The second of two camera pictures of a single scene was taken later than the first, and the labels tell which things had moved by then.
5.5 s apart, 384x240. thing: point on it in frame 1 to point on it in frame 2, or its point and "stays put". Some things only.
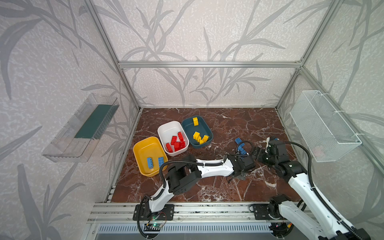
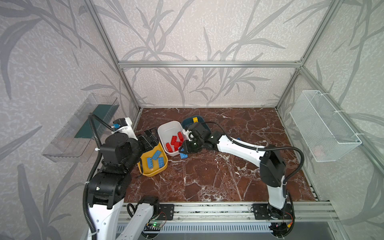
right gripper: x=263 y=155 to x=190 y=142
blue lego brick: x=150 y=163 stays put
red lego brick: x=180 y=137 stays put
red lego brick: x=169 y=147 stays put
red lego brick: x=179 y=145 stays put
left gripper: x=248 y=163 to x=151 y=137
